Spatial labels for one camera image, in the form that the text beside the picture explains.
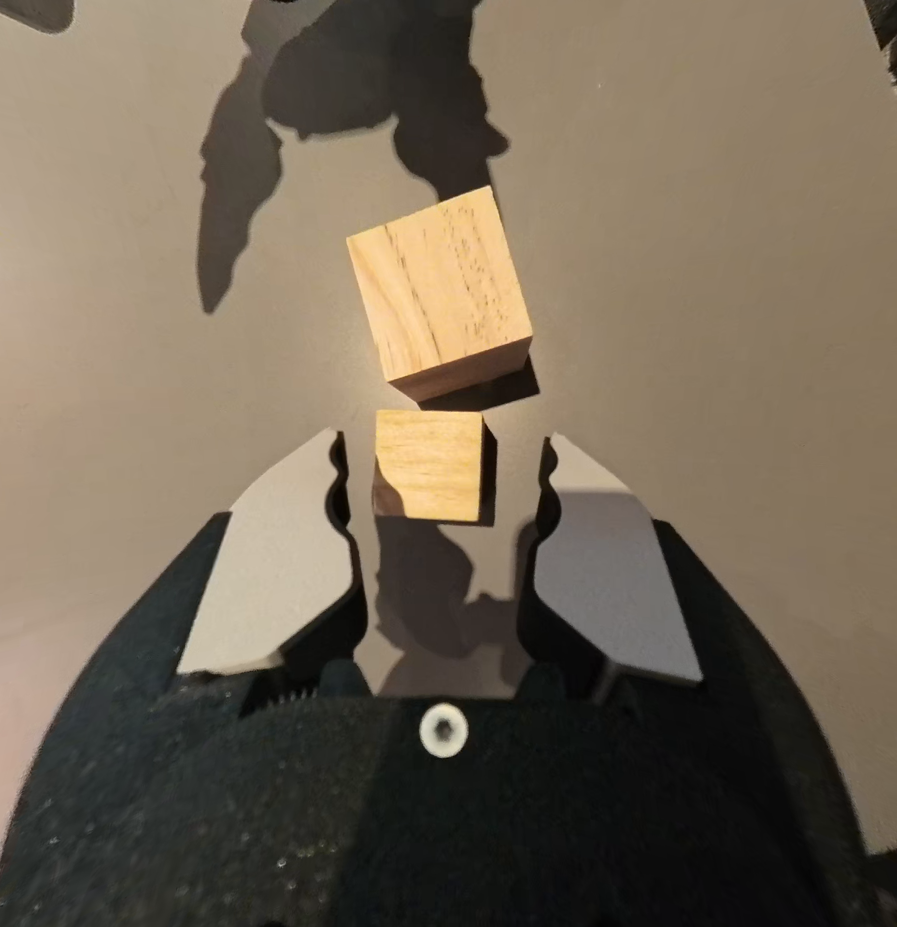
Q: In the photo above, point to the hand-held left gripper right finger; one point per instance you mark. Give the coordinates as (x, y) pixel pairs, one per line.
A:
(615, 579)

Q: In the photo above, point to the large wooden cube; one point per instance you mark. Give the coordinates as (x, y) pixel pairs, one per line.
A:
(437, 290)

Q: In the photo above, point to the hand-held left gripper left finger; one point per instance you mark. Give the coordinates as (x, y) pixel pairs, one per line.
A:
(274, 565)

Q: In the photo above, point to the small wooden cube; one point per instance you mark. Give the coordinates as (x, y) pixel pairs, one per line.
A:
(434, 463)

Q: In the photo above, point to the black flat object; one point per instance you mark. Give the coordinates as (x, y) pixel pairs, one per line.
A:
(28, 11)

